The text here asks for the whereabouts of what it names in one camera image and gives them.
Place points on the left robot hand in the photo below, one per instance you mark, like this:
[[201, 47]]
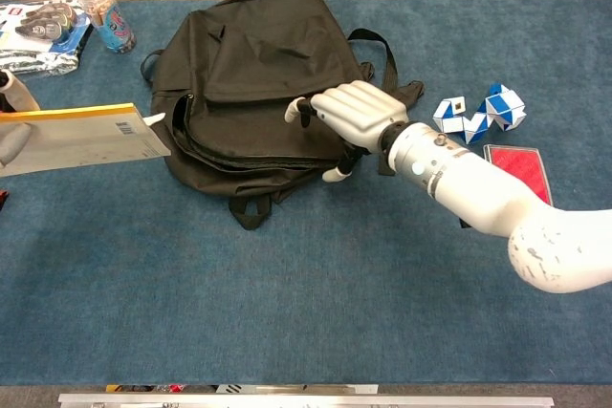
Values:
[[16, 92]]

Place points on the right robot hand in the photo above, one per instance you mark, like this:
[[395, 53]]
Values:
[[363, 112]]

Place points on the yellow white padded envelope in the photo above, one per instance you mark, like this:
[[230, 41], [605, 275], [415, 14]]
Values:
[[81, 140]]

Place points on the black backpack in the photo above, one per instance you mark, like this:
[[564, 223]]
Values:
[[258, 59]]

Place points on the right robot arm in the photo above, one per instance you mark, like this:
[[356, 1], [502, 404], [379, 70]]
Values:
[[478, 183]]

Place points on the silver foil plastic bag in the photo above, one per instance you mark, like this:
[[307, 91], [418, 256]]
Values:
[[38, 63]]

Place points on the tape dispenser blister pack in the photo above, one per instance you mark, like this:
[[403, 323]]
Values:
[[43, 23]]

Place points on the clear snack tube blue label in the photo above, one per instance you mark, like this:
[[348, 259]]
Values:
[[112, 21]]

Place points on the blue white snake puzzle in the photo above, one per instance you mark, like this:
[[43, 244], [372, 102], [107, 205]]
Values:
[[497, 109]]

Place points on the red card box clear case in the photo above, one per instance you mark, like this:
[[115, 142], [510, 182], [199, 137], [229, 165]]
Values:
[[526, 166]]

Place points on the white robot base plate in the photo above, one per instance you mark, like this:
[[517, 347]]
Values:
[[296, 389]]

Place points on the aluminium profile rail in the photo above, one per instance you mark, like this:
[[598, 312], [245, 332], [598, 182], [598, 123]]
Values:
[[306, 401]]

